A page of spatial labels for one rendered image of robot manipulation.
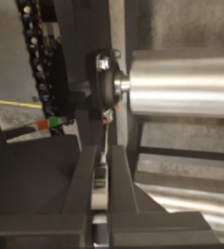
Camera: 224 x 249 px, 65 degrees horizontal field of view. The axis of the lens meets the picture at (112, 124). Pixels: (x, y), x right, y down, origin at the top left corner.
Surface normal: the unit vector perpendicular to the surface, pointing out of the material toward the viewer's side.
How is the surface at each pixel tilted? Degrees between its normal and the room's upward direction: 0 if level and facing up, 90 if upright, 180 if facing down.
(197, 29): 0
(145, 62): 48
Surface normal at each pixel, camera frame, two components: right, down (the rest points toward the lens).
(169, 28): -0.23, 0.48
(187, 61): -0.20, -0.33
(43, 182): 0.97, 0.05
